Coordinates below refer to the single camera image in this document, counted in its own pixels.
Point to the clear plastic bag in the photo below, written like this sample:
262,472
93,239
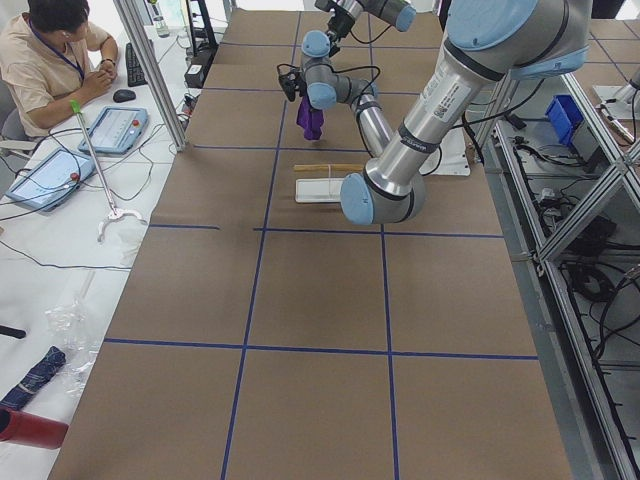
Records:
74,334

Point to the black keyboard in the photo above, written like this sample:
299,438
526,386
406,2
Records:
134,71

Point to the black computer mouse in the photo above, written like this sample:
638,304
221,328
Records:
123,95

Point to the folded dark blue umbrella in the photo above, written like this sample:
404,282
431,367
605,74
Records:
35,379

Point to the wooden rack bar outer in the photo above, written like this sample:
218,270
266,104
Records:
328,167

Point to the purple microfiber towel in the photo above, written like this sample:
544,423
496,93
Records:
310,120

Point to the aluminium frame post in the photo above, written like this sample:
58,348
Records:
133,26

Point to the white rack base tray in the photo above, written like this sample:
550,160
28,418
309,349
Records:
319,190

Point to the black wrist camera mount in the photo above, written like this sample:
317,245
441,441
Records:
291,83

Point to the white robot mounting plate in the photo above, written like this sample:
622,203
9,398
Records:
450,159

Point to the teach pendant tablet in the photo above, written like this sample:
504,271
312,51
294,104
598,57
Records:
50,183
116,129

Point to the teach pendant tablet far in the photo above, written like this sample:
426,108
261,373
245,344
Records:
116,129

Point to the seated person in beige shirt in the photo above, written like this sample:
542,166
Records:
53,55

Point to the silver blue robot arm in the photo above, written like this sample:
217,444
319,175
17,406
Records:
321,86
483,42

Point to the teach pendant tablet near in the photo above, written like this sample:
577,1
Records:
50,183

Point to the blue plastic bin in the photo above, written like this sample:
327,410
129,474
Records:
565,117

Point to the red cylinder bottle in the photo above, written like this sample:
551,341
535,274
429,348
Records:
27,429

